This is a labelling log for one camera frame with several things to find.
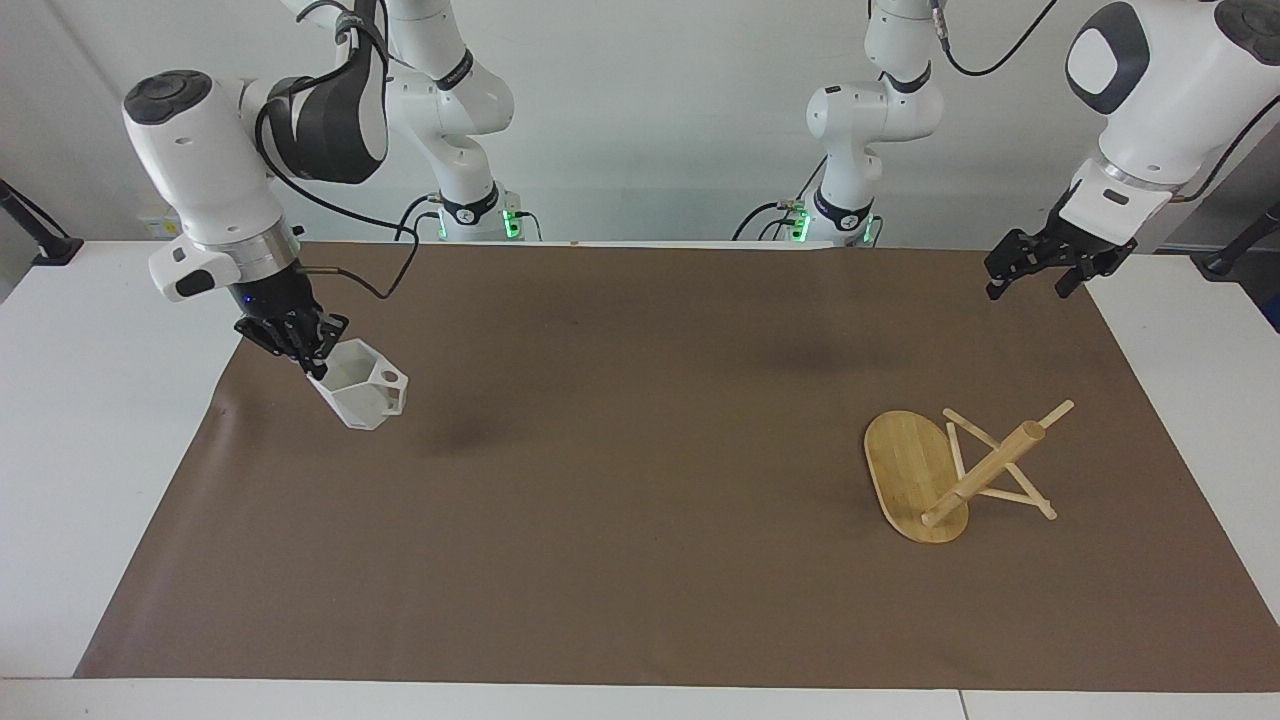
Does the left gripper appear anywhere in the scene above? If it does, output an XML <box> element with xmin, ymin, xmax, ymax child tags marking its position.
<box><xmin>984</xmin><ymin>190</ymin><xmax>1138</xmax><ymax>301</ymax></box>

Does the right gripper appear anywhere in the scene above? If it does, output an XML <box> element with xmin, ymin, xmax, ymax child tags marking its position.
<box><xmin>232</xmin><ymin>262</ymin><xmax>351</xmax><ymax>383</ymax></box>

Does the white faceted cup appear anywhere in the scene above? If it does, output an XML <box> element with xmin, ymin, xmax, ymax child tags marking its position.
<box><xmin>305</xmin><ymin>338</ymin><xmax>410</xmax><ymax>432</ymax></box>

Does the wooden cup rack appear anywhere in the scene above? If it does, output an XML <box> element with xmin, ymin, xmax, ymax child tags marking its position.
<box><xmin>863</xmin><ymin>399</ymin><xmax>1077</xmax><ymax>545</ymax></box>

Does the black stand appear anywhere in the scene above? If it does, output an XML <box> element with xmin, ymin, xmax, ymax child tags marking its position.
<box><xmin>0</xmin><ymin>178</ymin><xmax>85</xmax><ymax>267</ymax></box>
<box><xmin>1193</xmin><ymin>203</ymin><xmax>1280</xmax><ymax>280</ymax></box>

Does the black cable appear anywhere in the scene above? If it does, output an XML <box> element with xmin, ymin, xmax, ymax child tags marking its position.
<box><xmin>930</xmin><ymin>0</ymin><xmax>1061</xmax><ymax>78</ymax></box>
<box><xmin>732</xmin><ymin>200</ymin><xmax>809</xmax><ymax>242</ymax></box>
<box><xmin>394</xmin><ymin>194</ymin><xmax>444</xmax><ymax>242</ymax></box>
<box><xmin>1178</xmin><ymin>93</ymin><xmax>1280</xmax><ymax>203</ymax></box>
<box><xmin>254</xmin><ymin>70</ymin><xmax>422</xmax><ymax>302</ymax></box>

